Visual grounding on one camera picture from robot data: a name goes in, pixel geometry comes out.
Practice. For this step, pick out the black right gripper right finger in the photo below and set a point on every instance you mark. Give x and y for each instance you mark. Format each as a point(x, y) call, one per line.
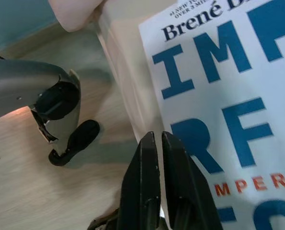
point(183, 191)

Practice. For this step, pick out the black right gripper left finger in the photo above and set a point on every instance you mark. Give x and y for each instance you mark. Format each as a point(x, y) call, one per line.
point(142, 187)

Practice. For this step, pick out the white book with blue letters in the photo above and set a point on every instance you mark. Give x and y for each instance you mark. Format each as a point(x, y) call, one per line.
point(229, 95)

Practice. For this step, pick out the pink patterned pillow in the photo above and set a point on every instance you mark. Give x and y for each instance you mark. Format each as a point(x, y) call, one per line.
point(73, 14)

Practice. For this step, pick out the silver robot right leg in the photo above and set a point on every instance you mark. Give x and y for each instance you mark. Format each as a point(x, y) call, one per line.
point(17, 83)

